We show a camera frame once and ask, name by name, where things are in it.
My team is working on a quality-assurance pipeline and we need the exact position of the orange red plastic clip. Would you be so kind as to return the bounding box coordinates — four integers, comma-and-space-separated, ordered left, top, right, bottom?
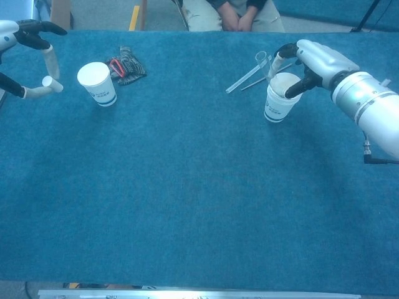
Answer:
109, 59, 125, 78

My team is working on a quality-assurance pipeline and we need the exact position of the small white stopper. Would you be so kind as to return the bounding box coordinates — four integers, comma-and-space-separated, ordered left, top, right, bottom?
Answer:
42, 75, 64, 93

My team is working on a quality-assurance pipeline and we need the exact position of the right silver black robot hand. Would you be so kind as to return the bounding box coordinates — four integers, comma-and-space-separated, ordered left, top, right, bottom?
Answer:
270, 39, 361, 100

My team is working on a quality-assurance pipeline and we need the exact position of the thin dark metal rod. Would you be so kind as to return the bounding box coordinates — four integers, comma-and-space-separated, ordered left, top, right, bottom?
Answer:
239, 63, 293, 92

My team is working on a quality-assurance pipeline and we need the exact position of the silver metal cabinet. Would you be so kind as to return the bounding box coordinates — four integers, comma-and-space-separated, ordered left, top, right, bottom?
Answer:
0, 0, 50, 31

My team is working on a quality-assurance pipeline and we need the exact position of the aluminium frame rail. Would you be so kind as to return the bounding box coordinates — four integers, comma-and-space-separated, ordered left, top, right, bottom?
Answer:
37, 289, 362, 299

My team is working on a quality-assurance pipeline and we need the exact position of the brown cardboard box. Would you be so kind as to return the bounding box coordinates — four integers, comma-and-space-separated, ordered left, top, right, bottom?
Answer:
49, 0, 75, 31

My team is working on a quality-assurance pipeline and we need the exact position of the white paper cup blue print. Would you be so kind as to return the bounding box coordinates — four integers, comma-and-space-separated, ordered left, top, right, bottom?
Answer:
264, 72, 303, 123
77, 62, 118, 108

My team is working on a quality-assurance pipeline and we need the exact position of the wooden post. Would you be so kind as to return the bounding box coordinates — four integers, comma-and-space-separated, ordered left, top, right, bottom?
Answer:
140, 0, 148, 31

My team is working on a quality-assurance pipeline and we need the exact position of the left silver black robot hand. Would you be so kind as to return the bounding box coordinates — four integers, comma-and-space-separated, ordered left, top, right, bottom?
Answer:
0, 19, 68, 100

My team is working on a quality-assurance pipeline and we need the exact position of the teal felt table cloth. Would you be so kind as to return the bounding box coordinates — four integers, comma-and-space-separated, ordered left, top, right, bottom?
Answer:
0, 27, 399, 295

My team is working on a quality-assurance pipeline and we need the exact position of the seated person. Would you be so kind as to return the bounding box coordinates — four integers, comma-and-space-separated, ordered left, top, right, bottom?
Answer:
182, 0, 286, 33

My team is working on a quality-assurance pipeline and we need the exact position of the transparent glass test tube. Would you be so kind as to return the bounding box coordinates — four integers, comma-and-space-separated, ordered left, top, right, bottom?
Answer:
255, 51, 277, 82

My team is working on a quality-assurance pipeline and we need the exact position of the black tripod leg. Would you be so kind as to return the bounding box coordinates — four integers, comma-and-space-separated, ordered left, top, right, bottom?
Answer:
350, 0, 382, 33

